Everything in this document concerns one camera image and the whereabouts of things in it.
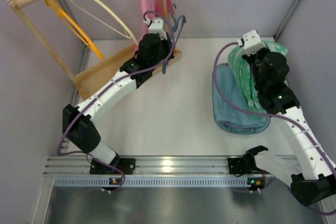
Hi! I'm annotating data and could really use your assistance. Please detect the green tie-dye trousers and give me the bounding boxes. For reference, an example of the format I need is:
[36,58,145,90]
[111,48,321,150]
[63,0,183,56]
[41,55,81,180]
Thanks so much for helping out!
[228,40,297,114]

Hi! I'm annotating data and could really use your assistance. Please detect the blue-grey plastic hanger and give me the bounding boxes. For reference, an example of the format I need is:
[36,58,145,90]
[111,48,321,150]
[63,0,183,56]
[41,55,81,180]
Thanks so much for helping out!
[161,3,187,76]

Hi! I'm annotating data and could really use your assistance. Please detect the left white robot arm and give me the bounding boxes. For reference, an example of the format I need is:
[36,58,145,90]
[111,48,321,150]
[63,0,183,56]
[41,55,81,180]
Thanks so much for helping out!
[62,33,174,166]

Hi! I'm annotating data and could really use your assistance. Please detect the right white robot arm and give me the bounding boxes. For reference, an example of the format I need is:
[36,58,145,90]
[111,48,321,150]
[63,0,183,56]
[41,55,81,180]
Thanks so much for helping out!
[243,48,335,207]

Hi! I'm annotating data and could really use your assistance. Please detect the cream plastic hanger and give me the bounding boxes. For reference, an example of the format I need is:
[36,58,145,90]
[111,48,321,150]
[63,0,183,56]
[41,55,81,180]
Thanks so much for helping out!
[64,0,139,45]

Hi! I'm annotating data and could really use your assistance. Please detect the orange plastic hanger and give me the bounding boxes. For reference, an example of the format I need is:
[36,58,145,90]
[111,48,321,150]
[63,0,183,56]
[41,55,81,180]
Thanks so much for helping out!
[44,0,103,60]

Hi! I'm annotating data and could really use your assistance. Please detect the blue plastic tray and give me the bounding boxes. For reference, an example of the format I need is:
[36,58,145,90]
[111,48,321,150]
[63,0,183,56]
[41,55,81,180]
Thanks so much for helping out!
[212,62,271,135]

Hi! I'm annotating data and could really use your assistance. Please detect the light blue folded cloth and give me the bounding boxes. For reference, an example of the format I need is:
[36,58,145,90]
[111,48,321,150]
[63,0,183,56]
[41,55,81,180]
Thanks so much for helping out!
[212,67,268,127]

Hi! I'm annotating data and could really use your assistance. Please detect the wooden clothes rack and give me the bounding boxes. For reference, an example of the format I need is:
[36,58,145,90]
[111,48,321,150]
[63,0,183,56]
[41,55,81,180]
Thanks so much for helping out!
[5,0,183,100]

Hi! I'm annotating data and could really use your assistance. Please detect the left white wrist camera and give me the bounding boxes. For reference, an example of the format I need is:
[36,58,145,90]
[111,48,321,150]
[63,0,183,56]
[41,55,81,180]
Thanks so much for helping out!
[142,17,167,40]

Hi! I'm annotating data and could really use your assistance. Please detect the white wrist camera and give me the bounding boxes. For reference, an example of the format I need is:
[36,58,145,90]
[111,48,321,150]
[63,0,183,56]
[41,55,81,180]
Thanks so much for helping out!
[236,29,267,56]
[142,17,167,40]

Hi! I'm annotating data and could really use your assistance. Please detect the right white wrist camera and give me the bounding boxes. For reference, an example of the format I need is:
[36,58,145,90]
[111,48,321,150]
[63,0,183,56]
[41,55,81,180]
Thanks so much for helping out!
[236,29,267,56]

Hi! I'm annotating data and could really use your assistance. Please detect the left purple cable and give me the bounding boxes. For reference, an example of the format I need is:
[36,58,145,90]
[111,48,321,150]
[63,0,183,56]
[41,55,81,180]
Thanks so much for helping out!
[55,10,176,193]

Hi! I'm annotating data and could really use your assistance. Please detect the purple cable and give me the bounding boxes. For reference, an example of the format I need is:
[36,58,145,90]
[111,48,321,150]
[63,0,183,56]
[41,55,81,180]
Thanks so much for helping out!
[213,40,336,216]
[55,10,176,193]

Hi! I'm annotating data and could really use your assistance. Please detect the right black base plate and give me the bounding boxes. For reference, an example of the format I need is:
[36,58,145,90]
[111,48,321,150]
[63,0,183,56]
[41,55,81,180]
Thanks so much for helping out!
[227,157,252,176]

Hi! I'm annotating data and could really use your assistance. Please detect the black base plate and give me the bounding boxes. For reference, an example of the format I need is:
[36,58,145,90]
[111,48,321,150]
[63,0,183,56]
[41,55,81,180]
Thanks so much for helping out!
[89,158,135,175]
[227,157,252,176]

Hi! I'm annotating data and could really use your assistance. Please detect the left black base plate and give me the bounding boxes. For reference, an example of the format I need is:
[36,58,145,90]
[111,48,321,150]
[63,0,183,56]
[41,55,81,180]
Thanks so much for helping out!
[89,158,135,175]

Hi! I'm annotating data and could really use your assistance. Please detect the perforated grey cable duct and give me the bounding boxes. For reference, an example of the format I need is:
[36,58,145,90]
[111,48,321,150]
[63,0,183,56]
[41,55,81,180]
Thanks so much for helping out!
[54,177,265,187]

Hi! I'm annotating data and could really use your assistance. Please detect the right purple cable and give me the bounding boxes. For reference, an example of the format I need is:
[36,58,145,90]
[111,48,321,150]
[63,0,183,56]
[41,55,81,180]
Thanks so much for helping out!
[213,40,336,216]

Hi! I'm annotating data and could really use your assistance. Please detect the aluminium mounting rail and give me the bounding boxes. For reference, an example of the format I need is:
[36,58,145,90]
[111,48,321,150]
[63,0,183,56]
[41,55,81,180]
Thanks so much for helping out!
[43,155,328,177]

